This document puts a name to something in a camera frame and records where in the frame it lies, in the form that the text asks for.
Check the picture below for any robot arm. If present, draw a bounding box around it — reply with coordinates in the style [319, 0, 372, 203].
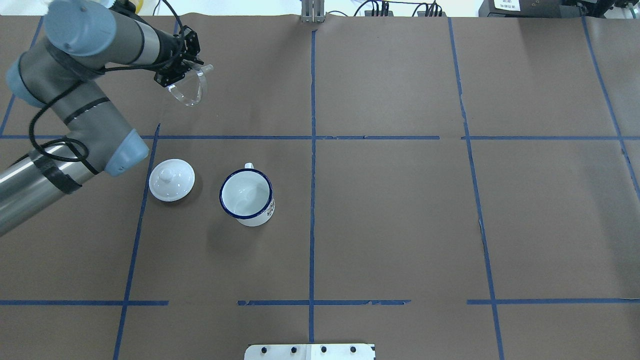
[0, 0, 203, 235]

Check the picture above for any brown paper table cover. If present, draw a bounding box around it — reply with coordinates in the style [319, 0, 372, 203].
[1, 14, 639, 360]

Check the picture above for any aluminium frame post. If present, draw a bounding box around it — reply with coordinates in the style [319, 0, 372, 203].
[300, 0, 326, 24]

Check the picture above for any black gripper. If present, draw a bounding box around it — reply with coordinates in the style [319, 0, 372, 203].
[155, 26, 204, 88]

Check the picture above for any yellow tape roll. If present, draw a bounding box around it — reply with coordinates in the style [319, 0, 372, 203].
[110, 0, 144, 15]

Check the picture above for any white enamel mug lid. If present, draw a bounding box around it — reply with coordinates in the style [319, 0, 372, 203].
[147, 158, 195, 202]

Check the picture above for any white enamel mug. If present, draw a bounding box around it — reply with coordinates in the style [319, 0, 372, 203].
[219, 162, 275, 227]

